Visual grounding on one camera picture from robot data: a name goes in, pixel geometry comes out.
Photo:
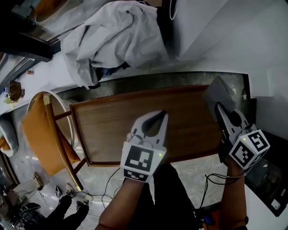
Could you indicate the wooden tray table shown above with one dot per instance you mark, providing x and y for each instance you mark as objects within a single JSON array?
[{"x": 112, "y": 130}]

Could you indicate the white crumpled sheet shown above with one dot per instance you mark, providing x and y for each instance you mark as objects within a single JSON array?
[{"x": 117, "y": 38}]

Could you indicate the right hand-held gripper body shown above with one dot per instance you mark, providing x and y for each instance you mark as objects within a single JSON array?
[{"x": 245, "y": 152}]

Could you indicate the grey cloth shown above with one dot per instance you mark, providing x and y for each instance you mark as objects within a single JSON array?
[{"x": 219, "y": 92}]

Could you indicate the brown bag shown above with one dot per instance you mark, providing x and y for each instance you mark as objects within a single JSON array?
[{"x": 15, "y": 91}]

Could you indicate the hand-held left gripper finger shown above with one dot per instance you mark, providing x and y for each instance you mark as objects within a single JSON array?
[
  {"x": 163, "y": 137},
  {"x": 138, "y": 124}
]

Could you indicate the small red bottle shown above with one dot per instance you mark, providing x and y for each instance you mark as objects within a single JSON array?
[{"x": 30, "y": 72}]

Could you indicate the grey white cushion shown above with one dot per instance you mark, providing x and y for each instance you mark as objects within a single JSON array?
[{"x": 9, "y": 137}]

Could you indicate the person's left forearm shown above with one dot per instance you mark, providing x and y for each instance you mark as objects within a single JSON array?
[{"x": 121, "y": 206}]

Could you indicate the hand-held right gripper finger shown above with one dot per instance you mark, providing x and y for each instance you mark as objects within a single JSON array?
[
  {"x": 223, "y": 121},
  {"x": 245, "y": 124}
]

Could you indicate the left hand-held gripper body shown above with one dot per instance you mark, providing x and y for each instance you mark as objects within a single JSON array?
[{"x": 139, "y": 158}]

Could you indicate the white round chair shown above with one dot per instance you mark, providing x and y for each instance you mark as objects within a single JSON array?
[{"x": 59, "y": 98}]

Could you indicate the black device blue screen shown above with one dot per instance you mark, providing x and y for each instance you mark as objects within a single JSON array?
[{"x": 207, "y": 219}]

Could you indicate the orange cushion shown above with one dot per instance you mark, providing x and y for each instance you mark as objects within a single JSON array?
[{"x": 38, "y": 139}]

